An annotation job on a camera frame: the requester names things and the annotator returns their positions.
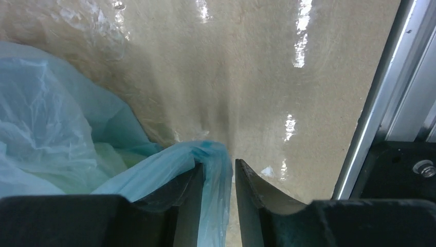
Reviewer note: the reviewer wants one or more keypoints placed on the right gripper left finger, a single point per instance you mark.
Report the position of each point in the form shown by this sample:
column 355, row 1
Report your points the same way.
column 169, row 216

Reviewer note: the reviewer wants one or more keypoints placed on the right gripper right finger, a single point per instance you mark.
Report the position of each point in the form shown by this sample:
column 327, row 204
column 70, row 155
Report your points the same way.
column 269, row 217

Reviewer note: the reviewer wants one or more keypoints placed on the aluminium frame rail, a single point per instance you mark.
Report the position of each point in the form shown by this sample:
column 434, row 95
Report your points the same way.
column 400, row 106

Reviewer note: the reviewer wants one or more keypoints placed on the light blue plastic bag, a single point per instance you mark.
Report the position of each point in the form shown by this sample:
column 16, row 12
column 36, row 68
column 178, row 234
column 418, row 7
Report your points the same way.
column 63, row 134

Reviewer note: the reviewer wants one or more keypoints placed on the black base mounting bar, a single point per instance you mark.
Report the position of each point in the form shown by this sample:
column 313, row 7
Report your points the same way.
column 397, row 170

